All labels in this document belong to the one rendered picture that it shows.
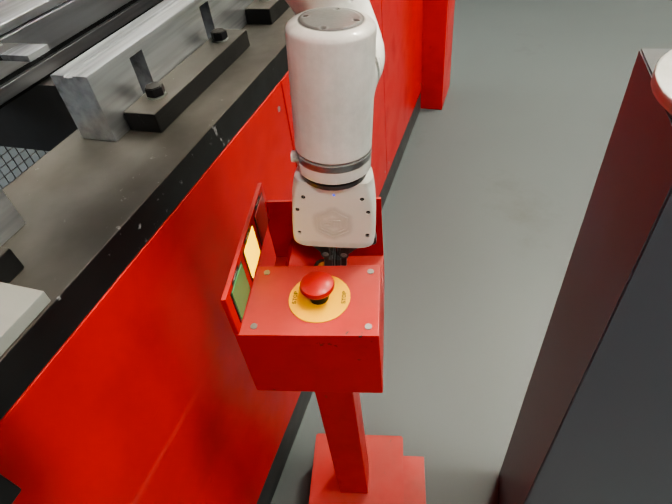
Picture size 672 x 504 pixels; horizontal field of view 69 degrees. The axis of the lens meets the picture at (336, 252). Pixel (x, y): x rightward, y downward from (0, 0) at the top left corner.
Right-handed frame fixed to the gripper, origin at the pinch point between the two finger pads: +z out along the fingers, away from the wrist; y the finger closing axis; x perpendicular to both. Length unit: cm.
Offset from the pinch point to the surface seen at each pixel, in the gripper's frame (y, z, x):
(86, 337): -25.1, -5.1, -17.8
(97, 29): -49, -13, 46
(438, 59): 31, 47, 174
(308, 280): -2.2, -6.9, -9.7
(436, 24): 29, 32, 175
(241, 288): -9.5, -6.7, -11.3
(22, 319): -16.1, -24.5, -29.7
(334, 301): 0.8, -4.3, -10.4
